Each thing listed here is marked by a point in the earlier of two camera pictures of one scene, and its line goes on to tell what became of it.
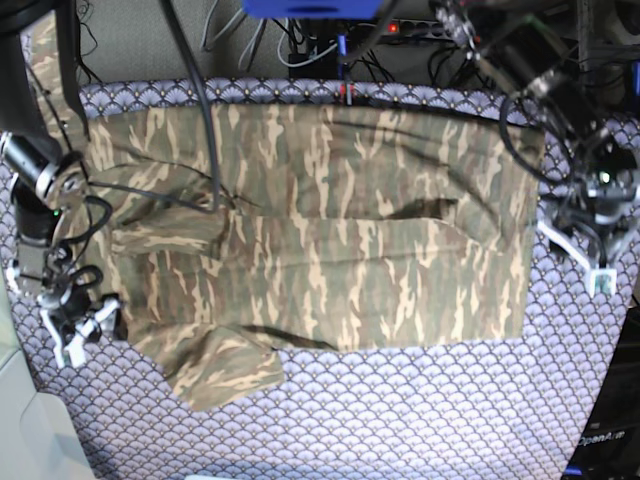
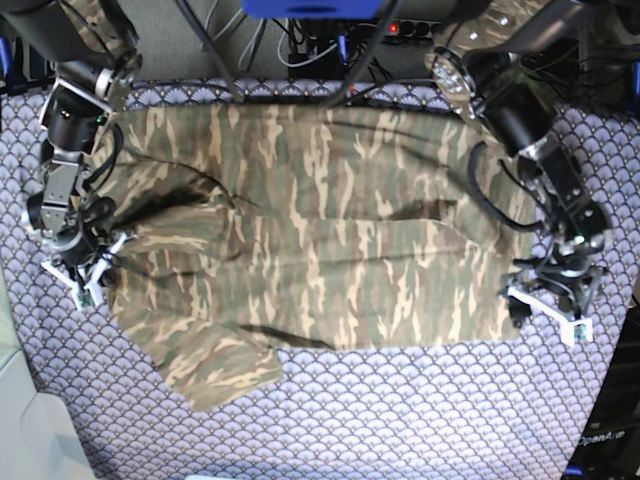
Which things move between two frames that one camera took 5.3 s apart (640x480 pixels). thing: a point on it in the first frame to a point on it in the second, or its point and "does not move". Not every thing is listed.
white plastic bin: (36, 443) does not move
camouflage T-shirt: (227, 230) does not move
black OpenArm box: (610, 446) does not move
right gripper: (597, 205) to (563, 266)
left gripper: (64, 292) to (76, 229)
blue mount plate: (318, 9) does not move
